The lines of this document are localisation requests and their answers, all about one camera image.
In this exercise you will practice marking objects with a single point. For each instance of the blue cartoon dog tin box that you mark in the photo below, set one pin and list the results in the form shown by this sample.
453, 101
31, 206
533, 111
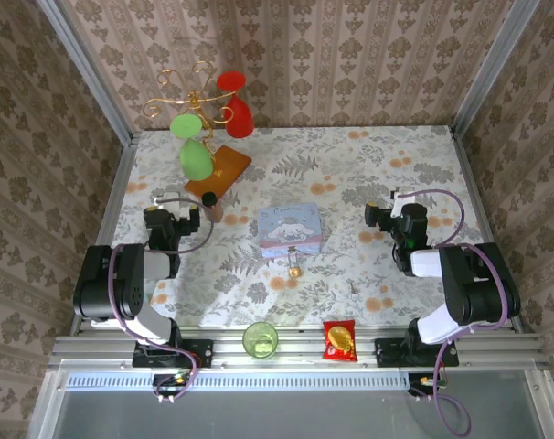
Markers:
288, 224

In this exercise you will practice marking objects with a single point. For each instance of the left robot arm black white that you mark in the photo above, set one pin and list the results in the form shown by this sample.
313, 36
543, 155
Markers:
99, 283

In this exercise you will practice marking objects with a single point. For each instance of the brown bottle black cap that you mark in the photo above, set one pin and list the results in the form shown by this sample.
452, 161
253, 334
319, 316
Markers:
211, 208

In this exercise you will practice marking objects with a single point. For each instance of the floral table mat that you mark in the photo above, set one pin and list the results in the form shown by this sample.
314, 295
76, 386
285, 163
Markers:
332, 174

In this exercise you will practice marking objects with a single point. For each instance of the green plastic wine glass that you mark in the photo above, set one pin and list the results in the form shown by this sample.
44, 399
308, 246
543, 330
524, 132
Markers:
195, 157

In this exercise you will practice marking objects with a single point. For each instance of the red plastic wine glass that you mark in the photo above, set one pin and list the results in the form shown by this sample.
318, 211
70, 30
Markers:
238, 116

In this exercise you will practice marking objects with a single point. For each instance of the red snack packet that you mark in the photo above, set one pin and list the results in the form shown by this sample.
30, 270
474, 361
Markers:
340, 340

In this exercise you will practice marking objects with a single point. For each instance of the green transparent cup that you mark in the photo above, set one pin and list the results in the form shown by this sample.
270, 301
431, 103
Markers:
260, 340

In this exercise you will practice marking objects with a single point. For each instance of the grey lower panel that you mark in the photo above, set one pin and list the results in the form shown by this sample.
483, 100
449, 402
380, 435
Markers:
281, 414

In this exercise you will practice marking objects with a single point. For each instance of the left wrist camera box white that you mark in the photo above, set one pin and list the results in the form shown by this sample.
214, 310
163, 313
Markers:
173, 208

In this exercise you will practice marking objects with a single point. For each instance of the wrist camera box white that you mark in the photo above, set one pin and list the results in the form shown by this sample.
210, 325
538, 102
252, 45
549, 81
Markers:
401, 203
173, 208

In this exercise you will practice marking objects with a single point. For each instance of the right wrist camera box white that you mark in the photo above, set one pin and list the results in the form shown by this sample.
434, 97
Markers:
401, 203

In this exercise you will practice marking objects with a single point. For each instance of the aluminium side rail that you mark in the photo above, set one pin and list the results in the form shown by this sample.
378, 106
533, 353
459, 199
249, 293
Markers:
114, 201
476, 192

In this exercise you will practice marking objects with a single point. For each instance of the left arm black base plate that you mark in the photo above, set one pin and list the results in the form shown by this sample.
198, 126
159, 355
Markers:
201, 354

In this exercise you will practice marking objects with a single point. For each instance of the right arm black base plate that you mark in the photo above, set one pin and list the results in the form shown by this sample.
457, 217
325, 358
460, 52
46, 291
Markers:
386, 354

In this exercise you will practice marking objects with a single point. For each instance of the aluminium front rail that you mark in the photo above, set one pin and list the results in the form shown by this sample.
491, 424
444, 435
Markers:
304, 354

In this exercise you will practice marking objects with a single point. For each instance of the aluminium corner post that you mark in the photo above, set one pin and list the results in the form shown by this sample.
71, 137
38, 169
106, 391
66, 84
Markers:
496, 64
87, 68

